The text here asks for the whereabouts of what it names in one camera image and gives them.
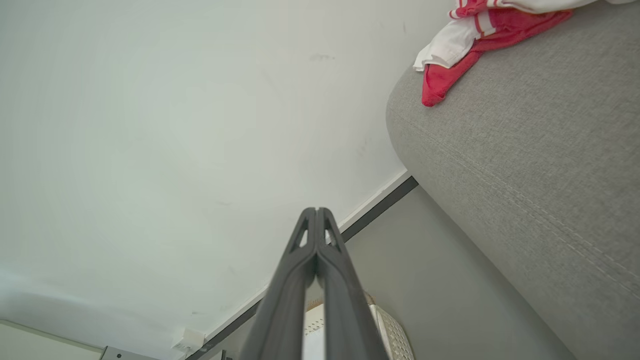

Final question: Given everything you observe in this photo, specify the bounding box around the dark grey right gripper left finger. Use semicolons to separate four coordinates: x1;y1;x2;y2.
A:
239;207;318;360

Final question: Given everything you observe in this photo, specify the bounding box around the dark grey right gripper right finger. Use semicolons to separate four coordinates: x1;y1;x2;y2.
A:
317;207;390;360

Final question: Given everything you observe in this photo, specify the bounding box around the red jersey with white stripes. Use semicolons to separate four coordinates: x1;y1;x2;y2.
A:
413;0;574;108

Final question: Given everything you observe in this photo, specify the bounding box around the plain white garment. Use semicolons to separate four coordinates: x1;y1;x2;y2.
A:
492;0;637;15

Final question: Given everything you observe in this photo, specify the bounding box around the white laundry basket brown rim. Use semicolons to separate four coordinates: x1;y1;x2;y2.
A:
303;291;416;360

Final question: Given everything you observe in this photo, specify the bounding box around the grey metal base bar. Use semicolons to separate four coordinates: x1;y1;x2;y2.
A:
99;345;162;360

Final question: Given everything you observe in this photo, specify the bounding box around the grey fabric sofa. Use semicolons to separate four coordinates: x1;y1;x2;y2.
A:
385;0;640;360

